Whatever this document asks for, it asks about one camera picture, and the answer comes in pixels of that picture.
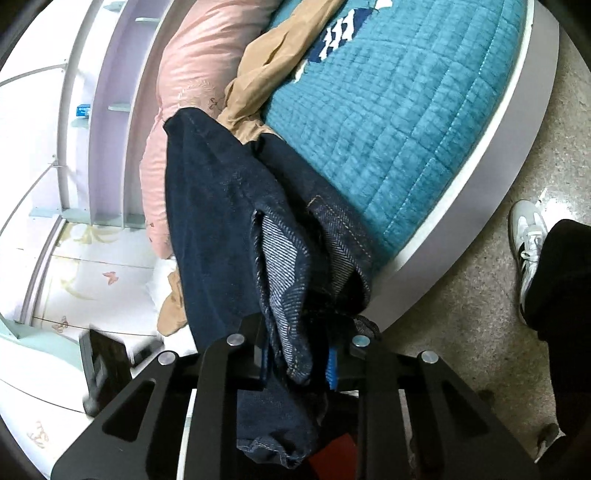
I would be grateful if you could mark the teal quilted bedspread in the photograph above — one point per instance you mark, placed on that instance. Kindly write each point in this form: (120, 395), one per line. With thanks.
(415, 115)

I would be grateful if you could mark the pink embroidered pillow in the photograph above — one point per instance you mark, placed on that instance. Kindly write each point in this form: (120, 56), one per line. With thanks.
(194, 69)

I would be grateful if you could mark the white cloth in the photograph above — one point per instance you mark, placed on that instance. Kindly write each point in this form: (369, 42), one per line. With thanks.
(159, 286)

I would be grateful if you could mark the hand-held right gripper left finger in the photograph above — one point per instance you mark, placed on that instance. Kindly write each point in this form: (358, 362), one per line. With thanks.
(263, 364)

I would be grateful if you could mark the white sneaker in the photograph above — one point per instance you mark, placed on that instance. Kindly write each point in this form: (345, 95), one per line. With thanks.
(526, 230)

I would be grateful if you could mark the white butterfly print cabinet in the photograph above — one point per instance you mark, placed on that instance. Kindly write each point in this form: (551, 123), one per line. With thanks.
(92, 272)

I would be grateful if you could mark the beige cloth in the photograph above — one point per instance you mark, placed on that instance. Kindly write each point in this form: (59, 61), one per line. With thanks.
(268, 69)

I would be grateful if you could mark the dark denim jacket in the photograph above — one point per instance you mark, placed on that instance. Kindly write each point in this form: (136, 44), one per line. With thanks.
(207, 207)

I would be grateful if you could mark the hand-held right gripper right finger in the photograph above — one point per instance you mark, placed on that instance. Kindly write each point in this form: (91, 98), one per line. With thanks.
(331, 369)

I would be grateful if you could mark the lilac shelf unit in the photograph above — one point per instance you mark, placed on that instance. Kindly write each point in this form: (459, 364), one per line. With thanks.
(111, 69)

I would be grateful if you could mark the person's black trouser leg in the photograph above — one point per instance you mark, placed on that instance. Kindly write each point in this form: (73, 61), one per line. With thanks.
(568, 300)

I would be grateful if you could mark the white bed frame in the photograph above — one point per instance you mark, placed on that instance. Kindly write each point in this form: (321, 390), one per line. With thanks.
(485, 184)

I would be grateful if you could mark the small blue box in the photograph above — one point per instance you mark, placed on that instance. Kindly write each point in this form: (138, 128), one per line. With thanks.
(83, 111)

